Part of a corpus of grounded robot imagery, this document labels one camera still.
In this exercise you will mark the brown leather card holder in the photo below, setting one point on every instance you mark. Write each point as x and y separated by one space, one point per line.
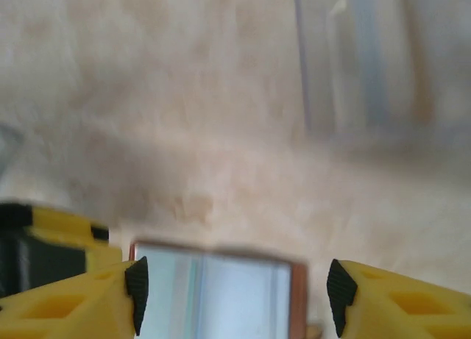
299 298

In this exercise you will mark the teal credit card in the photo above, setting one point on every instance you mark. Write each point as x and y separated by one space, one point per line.
173 302

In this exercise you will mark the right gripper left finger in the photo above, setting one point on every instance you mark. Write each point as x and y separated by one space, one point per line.
66 309

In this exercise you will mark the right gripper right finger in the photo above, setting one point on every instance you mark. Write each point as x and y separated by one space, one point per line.
404 309

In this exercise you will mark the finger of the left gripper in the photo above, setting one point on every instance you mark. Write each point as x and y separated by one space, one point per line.
62 227

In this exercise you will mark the blue credit card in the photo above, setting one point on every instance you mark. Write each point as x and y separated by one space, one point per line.
246 302

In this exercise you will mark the clear plastic card box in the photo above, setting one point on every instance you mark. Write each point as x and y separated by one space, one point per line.
368 59

